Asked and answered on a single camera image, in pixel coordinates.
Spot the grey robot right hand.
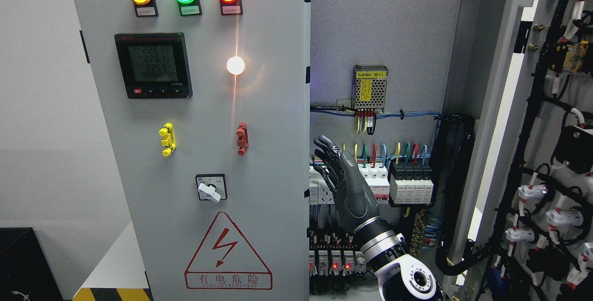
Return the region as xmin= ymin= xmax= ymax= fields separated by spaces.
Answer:
xmin=314 ymin=136 xmax=379 ymax=235

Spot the grey cabinet door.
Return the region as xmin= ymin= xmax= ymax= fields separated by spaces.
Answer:
xmin=436 ymin=0 xmax=592 ymax=301
xmin=74 ymin=0 xmax=310 ymax=301

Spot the white red breaker row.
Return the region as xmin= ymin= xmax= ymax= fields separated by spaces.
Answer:
xmin=309 ymin=164 xmax=390 ymax=206

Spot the relay terminal row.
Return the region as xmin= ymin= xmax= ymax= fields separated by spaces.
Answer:
xmin=307 ymin=227 xmax=371 ymax=277

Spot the black white surge protector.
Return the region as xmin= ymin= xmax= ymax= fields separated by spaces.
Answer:
xmin=389 ymin=163 xmax=435 ymax=207

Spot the metal mesh power supply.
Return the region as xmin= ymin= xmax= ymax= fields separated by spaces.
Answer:
xmin=352 ymin=64 xmax=388 ymax=110

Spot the red electric hazard warning sticker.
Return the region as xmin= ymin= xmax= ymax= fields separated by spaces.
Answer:
xmin=184 ymin=212 xmax=273 ymax=290

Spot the white glowing lamp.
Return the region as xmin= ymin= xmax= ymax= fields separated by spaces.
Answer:
xmin=226 ymin=56 xmax=246 ymax=75

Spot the black digital power meter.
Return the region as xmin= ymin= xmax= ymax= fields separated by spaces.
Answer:
xmin=114 ymin=31 xmax=192 ymax=99

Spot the black right cable loom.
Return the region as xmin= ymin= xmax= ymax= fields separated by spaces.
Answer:
xmin=435 ymin=113 xmax=492 ymax=277

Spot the red terminal post block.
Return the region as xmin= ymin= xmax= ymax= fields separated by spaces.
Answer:
xmin=236 ymin=122 xmax=249 ymax=156

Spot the yellow terminal post block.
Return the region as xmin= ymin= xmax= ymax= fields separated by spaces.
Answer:
xmin=158 ymin=122 xmax=177 ymax=157

